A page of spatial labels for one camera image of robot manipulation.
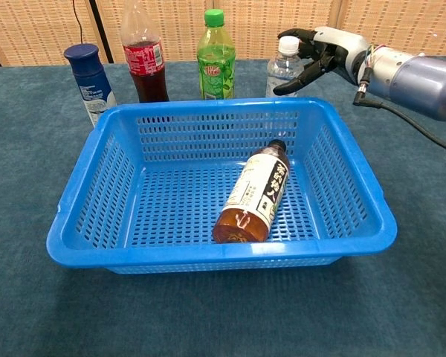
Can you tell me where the brown tea bottle black cap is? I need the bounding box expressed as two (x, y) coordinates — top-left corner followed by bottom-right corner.
(212, 139), (291, 245)

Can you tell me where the green tea bottle green cap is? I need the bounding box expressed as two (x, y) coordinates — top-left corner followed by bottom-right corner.
(196, 8), (236, 100)

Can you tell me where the clear water bottle white cap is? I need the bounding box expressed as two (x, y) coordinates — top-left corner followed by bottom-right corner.
(265, 35), (305, 98)

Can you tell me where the navy and white milk bottle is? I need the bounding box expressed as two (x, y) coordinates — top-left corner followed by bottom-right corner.
(63, 43), (118, 127)

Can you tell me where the blue perforated plastic basket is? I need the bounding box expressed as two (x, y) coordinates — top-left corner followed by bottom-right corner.
(46, 97), (398, 275)

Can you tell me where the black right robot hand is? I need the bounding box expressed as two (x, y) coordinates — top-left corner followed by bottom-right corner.
(273, 25), (371, 96)

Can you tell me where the woven bamboo folding screen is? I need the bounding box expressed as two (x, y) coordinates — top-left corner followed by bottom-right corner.
(0, 0), (446, 67)

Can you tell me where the thin black hanging cable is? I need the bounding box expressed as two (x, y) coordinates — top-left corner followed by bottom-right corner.
(72, 0), (86, 46)

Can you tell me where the cola bottle red label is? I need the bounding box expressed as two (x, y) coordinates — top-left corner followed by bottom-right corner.
(120, 0), (171, 104)

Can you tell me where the teal table cloth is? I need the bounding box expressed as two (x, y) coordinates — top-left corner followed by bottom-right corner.
(0, 55), (446, 357)

